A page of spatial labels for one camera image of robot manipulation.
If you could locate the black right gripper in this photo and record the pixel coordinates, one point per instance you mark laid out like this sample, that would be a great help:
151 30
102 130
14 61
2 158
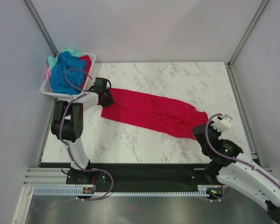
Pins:
217 132

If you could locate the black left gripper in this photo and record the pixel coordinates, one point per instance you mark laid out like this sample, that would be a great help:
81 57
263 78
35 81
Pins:
111 100

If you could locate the red t shirt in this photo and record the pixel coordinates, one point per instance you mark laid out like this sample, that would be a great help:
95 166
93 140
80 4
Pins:
88 62
161 114

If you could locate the white plastic laundry basket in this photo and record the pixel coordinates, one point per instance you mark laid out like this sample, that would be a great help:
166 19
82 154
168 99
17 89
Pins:
46 88

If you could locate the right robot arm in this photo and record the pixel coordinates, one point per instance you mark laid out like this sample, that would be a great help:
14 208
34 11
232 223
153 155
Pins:
230 166

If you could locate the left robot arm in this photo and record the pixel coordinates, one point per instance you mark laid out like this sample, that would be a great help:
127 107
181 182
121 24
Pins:
68 120

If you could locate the blue t shirt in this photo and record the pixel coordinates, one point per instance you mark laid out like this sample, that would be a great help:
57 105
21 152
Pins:
68 75

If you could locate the pink t shirt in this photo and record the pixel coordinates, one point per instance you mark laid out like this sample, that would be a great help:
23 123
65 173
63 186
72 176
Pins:
48 74

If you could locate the teal t shirt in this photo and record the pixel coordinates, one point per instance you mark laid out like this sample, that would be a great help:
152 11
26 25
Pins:
68 52

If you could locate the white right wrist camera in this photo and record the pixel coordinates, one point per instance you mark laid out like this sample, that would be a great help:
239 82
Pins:
222 124

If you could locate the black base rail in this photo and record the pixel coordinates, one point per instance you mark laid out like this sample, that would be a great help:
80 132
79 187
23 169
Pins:
141 176

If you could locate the left aluminium frame post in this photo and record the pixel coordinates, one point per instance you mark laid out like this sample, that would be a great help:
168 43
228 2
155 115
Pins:
35 15

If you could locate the aluminium frame post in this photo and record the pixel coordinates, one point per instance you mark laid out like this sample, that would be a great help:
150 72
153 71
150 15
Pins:
35 15
252 24

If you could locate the right aluminium frame post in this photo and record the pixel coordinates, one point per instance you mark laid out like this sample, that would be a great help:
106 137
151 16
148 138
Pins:
252 24

